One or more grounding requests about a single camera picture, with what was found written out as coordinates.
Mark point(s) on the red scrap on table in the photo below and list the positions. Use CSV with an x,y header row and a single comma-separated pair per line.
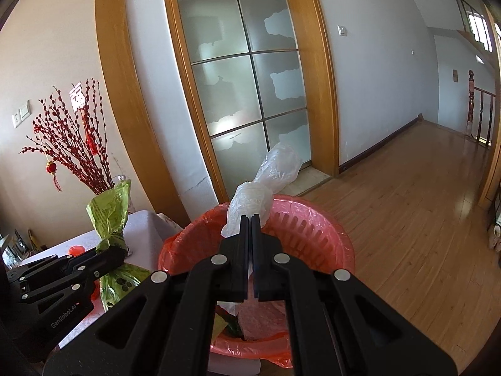
x,y
76,250

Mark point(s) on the pink trash basket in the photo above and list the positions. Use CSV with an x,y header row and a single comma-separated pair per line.
x,y
305,234

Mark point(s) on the green foil wrapper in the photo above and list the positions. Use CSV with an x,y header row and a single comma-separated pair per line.
x,y
108,213

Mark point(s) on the double wall switch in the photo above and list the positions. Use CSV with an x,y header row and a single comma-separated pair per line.
x,y
21,114

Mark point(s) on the red berry branches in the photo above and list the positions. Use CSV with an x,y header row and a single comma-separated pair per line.
x,y
58,134

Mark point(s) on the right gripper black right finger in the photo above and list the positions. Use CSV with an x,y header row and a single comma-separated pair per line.
x,y
337,325

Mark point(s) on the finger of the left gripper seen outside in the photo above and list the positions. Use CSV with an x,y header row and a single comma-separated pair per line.
x,y
89,267

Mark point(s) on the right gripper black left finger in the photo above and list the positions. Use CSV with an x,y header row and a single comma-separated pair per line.
x,y
164,326

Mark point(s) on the red fu tassel ornament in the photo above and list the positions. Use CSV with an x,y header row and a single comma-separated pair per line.
x,y
79,105

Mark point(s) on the red lantern ornament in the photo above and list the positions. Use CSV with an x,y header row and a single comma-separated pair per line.
x,y
51,169

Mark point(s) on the wooden stair railing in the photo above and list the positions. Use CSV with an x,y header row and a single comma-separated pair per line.
x,y
480,113

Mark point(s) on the glass vase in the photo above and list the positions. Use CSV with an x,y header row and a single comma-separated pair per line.
x,y
124,185

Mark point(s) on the frosted glass sliding door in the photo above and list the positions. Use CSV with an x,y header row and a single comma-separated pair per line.
x,y
248,74

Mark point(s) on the white table cloth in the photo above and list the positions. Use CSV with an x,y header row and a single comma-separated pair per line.
x,y
144,233

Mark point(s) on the red trash bag liner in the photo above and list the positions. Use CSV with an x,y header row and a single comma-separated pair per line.
x,y
250,320

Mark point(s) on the wall light switch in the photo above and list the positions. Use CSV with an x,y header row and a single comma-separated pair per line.
x,y
342,30

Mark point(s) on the clear plastic bag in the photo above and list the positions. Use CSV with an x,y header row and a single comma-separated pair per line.
x,y
280,167

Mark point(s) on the wooden door frame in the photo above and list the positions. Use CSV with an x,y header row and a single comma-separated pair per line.
x,y
155,102

